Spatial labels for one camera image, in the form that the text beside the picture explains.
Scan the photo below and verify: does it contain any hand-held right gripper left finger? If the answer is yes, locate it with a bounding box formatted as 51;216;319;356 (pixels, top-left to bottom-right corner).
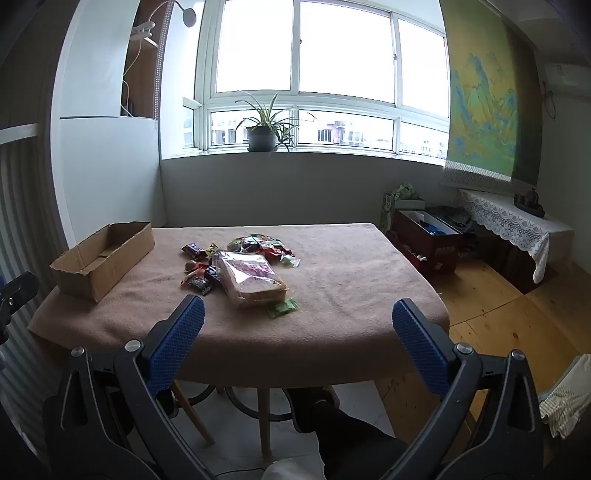
42;294;218;480

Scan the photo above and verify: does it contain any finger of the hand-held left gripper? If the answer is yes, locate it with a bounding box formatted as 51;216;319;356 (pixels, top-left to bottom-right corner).
0;271;40;344

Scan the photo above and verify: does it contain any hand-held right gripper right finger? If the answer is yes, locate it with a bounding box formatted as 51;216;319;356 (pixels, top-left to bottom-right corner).
392;298;546;480

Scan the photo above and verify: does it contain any bagged sliced bread loaf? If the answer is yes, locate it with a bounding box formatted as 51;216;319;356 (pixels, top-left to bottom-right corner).
213;251;289;309

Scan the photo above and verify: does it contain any brown cardboard box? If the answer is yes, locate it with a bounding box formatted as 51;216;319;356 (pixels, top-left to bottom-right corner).
50;222;155;303

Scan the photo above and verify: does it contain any green snack packet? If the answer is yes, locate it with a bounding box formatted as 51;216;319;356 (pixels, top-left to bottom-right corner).
269;298;299;319

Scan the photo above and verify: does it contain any large red snack bag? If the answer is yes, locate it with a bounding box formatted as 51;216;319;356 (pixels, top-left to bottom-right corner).
226;234;295;261

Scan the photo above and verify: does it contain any wooden chair leg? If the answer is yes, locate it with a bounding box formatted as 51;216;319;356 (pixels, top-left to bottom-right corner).
173;382;215;446

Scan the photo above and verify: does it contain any white slatted panel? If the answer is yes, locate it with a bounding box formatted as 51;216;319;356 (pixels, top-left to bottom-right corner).
0;124;70;361

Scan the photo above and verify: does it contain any red box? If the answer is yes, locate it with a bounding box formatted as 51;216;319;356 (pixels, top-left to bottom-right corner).
392;210;465;275

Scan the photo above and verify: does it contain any wooden table leg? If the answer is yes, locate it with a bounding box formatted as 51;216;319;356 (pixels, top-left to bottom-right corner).
257;387;271;455

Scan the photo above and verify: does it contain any person's leg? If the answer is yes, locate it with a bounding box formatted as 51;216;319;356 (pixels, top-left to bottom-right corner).
284;388;409;480

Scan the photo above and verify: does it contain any white cabinet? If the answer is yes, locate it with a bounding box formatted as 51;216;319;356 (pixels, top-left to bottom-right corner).
51;0;162;250

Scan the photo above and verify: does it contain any green gift bag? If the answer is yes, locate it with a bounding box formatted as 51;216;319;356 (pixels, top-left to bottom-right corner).
382;184;426;227

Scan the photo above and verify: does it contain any white lace-covered side table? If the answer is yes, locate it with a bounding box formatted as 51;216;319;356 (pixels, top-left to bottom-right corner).
458;188;575;283

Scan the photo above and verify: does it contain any striped cloth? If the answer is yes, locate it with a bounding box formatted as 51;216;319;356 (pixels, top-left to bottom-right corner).
538;354;591;439

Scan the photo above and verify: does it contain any dark ornament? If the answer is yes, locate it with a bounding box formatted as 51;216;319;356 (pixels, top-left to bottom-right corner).
514;187;546;217

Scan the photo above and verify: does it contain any potted spider plant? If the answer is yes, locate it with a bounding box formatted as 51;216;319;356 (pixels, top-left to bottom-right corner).
235;91;319;153

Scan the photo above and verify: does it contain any wooden shelf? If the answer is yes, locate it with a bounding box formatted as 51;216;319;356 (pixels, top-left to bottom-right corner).
121;0;160;118

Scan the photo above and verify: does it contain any white framed window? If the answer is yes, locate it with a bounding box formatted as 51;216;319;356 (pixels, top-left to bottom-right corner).
182;0;451;160

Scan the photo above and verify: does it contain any white air conditioner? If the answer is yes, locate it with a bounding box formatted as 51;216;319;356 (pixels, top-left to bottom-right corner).
545;62;589;97

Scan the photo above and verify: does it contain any white clip lamp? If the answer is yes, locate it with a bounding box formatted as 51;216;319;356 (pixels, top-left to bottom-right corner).
130;0;197;42

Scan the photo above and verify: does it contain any white cable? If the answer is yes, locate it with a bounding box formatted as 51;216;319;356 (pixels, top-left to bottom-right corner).
121;39;141;116

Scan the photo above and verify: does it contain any landscape wall poster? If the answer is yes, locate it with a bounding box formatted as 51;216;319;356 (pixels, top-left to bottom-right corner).
441;0;543;192

